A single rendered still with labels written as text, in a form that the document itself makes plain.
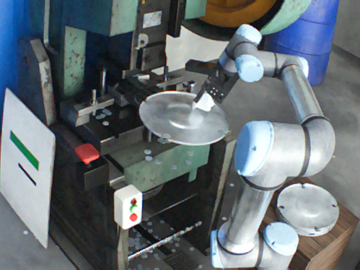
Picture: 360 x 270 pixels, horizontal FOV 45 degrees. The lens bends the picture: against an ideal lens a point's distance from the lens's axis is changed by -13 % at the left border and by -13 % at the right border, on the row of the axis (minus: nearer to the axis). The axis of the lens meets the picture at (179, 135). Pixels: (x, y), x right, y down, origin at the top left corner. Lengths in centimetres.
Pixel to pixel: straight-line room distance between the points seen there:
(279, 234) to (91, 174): 59
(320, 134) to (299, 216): 88
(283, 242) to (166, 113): 58
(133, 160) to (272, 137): 70
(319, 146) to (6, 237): 160
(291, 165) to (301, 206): 92
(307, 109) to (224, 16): 72
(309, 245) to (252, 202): 75
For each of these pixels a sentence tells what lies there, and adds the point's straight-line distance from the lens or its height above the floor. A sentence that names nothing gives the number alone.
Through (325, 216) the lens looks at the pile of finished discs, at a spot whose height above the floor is 39.
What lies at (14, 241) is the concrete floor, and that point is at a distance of 221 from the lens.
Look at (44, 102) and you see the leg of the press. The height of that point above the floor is 69.
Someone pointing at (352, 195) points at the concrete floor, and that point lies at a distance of 277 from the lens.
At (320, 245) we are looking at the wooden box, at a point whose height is 35.
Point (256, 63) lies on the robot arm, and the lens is 132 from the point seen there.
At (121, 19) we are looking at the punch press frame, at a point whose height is 111.
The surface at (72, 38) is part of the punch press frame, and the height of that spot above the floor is 94.
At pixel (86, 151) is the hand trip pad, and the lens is 144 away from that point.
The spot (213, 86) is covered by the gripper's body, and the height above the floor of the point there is 91.
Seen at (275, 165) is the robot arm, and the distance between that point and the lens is 101.
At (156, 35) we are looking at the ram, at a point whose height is 100.
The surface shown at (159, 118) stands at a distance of 155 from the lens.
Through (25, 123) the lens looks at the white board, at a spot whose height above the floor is 52.
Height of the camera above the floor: 161
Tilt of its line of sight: 34 degrees down
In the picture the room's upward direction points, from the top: 7 degrees clockwise
